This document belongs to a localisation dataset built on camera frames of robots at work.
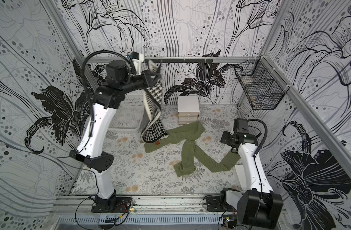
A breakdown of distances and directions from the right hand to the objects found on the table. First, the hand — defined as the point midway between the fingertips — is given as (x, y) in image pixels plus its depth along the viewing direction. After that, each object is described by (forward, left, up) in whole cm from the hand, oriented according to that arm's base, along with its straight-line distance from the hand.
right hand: (229, 137), depth 82 cm
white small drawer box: (+22, +23, 0) cm, 32 cm away
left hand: (+10, +38, +34) cm, 52 cm away
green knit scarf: (-4, +21, -14) cm, 25 cm away
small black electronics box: (-38, +3, -16) cm, 42 cm away
